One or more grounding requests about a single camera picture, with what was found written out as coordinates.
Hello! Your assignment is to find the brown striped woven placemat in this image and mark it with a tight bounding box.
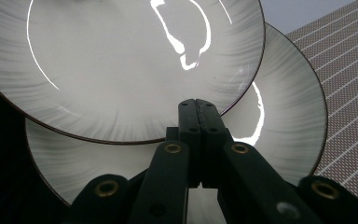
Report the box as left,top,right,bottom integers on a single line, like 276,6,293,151
285,0,358,213

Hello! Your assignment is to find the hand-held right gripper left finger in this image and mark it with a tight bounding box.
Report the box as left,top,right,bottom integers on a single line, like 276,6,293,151
166,98,204,189

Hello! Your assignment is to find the white table cover sheet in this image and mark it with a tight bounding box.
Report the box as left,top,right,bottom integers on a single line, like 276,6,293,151
259,0,355,35

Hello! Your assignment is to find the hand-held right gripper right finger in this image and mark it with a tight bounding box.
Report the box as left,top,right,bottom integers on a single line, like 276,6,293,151
195,99,235,189

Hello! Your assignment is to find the white plate with dark rim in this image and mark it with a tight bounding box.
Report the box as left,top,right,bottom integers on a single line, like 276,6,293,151
24,22,329,224
0,0,266,146

